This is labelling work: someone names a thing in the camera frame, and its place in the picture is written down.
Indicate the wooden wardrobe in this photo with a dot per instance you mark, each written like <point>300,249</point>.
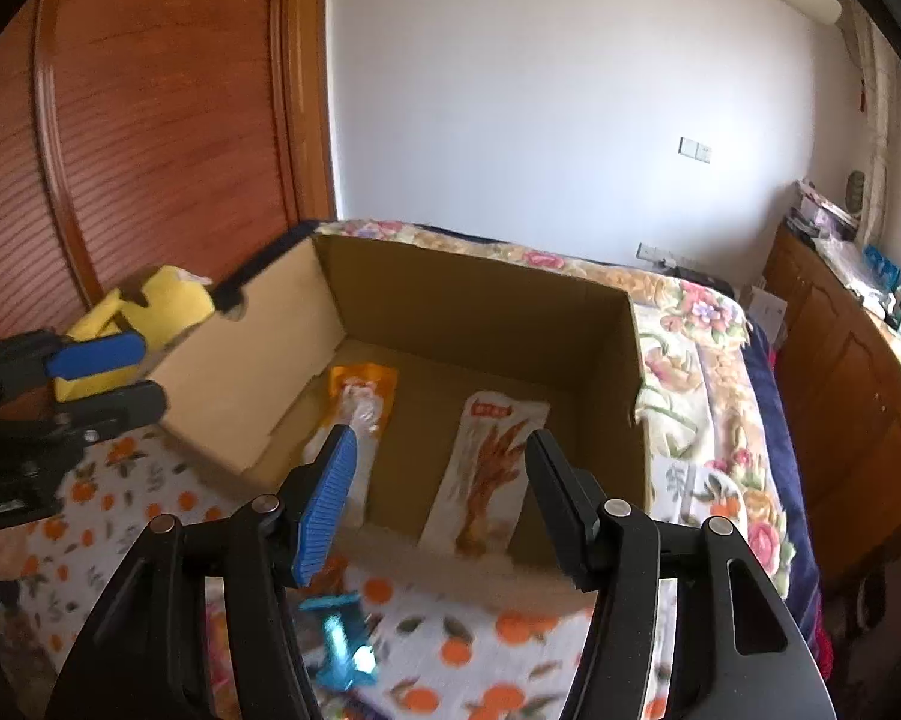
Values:
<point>157,90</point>

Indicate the white wall socket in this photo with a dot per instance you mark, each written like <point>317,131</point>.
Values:
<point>654,253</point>

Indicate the dark blue blanket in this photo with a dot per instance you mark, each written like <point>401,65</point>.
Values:
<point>784,465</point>

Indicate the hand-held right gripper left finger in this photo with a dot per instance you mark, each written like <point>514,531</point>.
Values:
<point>329,502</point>

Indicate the cardboard box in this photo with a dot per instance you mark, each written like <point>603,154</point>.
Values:
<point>458,322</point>

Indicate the pile of papers and bags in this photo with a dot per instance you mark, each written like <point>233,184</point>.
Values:
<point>825,214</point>

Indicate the white chicken feet snack packet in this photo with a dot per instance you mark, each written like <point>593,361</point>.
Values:
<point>488,465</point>

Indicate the white wrapped pipe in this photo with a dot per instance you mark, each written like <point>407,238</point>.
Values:
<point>874,127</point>

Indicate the yellow snack packet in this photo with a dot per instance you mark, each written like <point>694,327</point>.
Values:
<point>169,304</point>

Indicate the orange snack packet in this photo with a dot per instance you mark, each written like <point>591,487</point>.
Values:
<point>360,397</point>

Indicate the white light switch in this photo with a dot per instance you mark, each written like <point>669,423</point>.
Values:
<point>695,149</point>

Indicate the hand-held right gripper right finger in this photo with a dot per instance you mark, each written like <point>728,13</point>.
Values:
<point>563,510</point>

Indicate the crumpled orange wrapper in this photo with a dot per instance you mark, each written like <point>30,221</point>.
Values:
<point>334,574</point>

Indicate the blue boxes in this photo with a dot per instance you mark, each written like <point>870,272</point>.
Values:
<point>882,266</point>

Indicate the shiny blue snack packet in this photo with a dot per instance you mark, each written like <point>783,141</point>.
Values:
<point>341,641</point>

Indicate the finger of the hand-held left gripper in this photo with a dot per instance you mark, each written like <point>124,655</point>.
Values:
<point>120,403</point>
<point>97,356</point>

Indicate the floral blanket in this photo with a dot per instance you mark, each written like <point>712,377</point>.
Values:
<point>690,390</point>

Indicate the orange print bedsheet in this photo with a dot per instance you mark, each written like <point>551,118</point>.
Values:
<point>435,637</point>

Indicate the small white box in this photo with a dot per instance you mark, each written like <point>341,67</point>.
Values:
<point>767,315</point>

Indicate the wooden cabinet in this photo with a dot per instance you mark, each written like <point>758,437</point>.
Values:
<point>855,405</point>

